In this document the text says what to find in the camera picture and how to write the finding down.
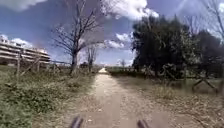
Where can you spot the distant bare tree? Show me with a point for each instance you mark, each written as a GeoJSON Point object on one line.
{"type": "Point", "coordinates": [123, 62]}

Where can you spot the small bare tree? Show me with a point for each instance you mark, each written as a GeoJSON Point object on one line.
{"type": "Point", "coordinates": [90, 56]}

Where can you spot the pale gravel path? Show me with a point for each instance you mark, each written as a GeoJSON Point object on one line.
{"type": "Point", "coordinates": [110, 96]}

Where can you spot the large bare tree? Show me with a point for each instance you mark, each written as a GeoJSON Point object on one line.
{"type": "Point", "coordinates": [75, 43]}

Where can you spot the clump of dark trees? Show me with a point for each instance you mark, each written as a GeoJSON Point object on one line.
{"type": "Point", "coordinates": [166, 46]}

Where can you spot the robot's own part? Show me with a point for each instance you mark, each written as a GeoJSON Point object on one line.
{"type": "Point", "coordinates": [142, 124]}
{"type": "Point", "coordinates": [76, 123]}

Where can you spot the grass verge with dry leaves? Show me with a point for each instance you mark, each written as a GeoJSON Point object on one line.
{"type": "Point", "coordinates": [186, 100]}

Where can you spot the grass verge with weeds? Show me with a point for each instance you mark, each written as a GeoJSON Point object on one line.
{"type": "Point", "coordinates": [33, 96]}

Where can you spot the wooden cross-braced fence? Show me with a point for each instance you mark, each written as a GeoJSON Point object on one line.
{"type": "Point", "coordinates": [203, 81]}

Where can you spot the pale multi-storey building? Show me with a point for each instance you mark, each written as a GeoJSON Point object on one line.
{"type": "Point", "coordinates": [20, 53]}

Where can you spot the wooden rail fence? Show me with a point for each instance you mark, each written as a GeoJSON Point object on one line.
{"type": "Point", "coordinates": [36, 65]}

